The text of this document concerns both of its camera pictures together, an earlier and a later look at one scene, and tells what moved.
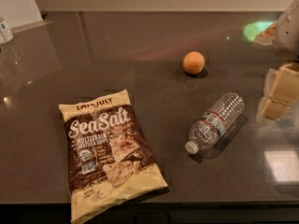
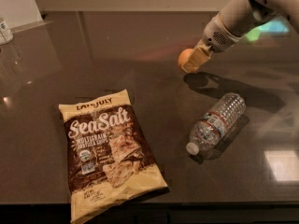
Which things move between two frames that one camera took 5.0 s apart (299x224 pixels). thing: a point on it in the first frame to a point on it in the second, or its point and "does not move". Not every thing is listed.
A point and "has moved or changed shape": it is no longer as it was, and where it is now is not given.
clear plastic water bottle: x=215 y=122 does not move
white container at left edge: x=6 y=35 does not move
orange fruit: x=193 y=63 has moved or changed shape
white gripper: x=288 y=35 to x=217 y=36
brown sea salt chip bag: x=108 y=157 does not move
